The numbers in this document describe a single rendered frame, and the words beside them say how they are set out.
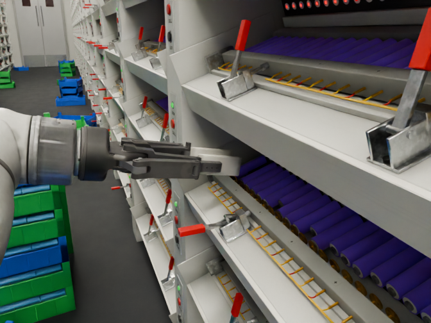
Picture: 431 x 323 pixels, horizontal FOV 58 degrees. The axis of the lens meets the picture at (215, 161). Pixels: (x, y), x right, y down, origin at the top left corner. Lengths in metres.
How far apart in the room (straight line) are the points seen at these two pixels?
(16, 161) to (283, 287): 0.34
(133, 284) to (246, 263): 0.85
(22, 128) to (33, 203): 0.57
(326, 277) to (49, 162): 0.35
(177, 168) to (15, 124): 0.21
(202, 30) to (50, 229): 0.69
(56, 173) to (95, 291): 0.82
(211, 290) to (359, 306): 0.41
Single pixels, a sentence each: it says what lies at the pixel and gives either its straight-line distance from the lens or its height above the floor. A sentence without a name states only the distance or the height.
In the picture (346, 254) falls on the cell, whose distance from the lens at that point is 0.44.
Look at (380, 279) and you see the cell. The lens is 0.42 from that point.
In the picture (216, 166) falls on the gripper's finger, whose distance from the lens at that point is 0.57.
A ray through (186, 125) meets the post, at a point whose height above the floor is 0.61.
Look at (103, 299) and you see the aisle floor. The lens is 1.27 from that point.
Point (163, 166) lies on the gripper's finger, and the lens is 0.52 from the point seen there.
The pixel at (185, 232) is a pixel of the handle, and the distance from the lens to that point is 0.52.
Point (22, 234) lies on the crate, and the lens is 1.11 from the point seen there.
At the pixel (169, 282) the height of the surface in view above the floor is 0.12.
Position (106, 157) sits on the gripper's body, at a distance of 0.53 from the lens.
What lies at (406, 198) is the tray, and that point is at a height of 0.67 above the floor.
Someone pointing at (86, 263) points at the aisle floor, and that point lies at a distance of 1.46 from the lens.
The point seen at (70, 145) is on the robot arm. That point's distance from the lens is 0.52.
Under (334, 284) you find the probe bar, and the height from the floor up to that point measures 0.53.
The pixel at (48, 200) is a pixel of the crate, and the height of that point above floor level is 0.35.
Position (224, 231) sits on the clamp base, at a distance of 0.53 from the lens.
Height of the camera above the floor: 0.76
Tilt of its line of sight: 19 degrees down
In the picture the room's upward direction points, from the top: straight up
